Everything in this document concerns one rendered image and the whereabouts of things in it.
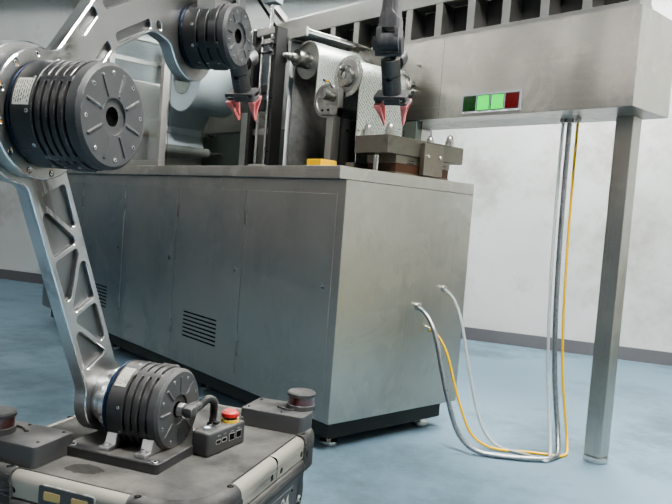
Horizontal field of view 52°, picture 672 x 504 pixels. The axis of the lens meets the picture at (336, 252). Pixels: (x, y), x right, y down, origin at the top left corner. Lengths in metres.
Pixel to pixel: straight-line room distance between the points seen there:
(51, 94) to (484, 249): 3.76
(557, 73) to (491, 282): 2.43
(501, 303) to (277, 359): 2.52
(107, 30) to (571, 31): 1.51
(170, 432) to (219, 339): 1.24
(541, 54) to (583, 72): 0.17
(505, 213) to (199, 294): 2.44
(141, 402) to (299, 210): 1.06
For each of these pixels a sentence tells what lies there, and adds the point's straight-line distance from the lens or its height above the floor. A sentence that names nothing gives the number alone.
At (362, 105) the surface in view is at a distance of 2.53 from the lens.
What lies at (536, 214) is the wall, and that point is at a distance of 4.61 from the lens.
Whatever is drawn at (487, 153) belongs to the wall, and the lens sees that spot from 4.67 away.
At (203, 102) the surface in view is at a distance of 3.34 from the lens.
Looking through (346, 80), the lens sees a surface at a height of 1.23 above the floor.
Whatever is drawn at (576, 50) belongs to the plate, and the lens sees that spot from 2.41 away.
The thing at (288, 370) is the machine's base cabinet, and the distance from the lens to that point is 2.33.
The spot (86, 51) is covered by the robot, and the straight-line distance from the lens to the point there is 1.39.
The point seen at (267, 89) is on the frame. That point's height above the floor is 1.21.
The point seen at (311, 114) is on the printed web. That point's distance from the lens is 2.87.
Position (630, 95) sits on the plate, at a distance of 2.29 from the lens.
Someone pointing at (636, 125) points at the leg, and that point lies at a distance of 2.47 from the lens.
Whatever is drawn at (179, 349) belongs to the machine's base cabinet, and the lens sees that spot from 2.93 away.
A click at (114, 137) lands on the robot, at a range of 1.21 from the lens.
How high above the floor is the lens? 0.75
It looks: 3 degrees down
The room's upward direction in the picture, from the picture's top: 4 degrees clockwise
